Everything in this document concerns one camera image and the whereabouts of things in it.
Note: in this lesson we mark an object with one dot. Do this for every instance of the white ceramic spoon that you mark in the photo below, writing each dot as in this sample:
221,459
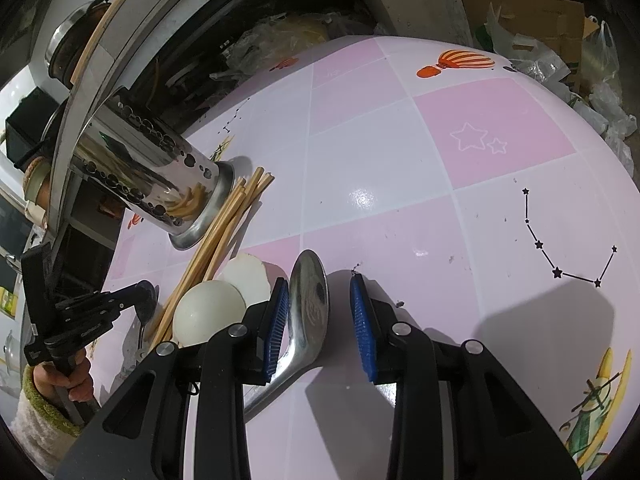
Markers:
250,275
210,312

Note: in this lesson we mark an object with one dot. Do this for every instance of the cardboard box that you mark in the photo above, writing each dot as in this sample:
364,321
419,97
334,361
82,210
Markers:
540,15

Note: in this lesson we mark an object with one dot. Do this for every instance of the perforated steel utensil holder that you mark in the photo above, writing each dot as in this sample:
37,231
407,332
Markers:
140,160

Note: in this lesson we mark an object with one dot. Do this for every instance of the grey kitchen counter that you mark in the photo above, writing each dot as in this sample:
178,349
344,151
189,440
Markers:
100,75

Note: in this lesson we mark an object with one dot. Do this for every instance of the black box appliance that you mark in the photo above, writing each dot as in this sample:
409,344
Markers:
27,120

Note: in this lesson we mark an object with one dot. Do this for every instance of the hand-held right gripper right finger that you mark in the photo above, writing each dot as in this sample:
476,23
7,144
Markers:
362,332

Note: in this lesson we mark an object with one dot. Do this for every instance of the person's left hand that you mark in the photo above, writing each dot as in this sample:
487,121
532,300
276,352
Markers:
46,382

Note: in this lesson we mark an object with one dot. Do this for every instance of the pile of clear plastic bags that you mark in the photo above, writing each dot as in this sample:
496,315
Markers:
600,90

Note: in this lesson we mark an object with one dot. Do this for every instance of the brown jar with lid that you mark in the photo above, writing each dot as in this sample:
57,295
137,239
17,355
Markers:
37,190

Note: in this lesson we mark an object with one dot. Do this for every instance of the large metal spoon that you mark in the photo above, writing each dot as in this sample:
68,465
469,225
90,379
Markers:
310,300

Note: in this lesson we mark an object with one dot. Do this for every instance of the plastic bags under counter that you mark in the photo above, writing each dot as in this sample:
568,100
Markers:
280,40

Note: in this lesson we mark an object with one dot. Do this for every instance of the person's left forearm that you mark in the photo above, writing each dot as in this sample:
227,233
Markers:
35,430

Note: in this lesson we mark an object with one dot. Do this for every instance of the bundle of wooden chopsticks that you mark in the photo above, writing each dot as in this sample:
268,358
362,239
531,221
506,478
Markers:
225,230

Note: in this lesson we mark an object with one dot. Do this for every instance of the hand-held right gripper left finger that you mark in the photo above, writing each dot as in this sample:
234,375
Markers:
279,332

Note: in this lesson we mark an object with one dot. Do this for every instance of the black pot with steel lid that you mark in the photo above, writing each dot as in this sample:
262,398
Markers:
70,40

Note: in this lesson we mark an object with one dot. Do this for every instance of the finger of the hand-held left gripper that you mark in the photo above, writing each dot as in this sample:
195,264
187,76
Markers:
85,337
100,302

